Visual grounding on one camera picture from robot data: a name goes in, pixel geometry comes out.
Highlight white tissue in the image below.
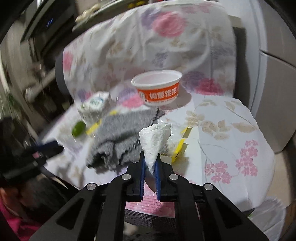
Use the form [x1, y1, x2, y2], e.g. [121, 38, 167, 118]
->
[139, 123, 171, 175]

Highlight green cucumber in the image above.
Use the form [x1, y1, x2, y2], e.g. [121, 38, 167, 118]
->
[71, 121, 86, 138]

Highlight orange white paper bowl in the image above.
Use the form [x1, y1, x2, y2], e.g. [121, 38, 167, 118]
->
[131, 70, 183, 106]

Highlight white plastic trash bag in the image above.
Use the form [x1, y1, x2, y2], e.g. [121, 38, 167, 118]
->
[248, 196, 287, 240]

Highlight grey knitted cloth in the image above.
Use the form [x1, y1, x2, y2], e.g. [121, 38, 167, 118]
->
[86, 108, 165, 170]

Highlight yellow clear snack wrapper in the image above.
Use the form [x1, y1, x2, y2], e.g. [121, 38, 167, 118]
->
[160, 125, 192, 164]

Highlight white green milk carton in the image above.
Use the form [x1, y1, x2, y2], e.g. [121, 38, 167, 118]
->
[77, 91, 110, 123]

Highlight floral tablecloth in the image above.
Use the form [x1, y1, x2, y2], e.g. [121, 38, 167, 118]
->
[46, 1, 275, 211]

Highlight grey white refrigerator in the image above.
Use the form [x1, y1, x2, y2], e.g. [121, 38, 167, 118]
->
[227, 0, 296, 153]

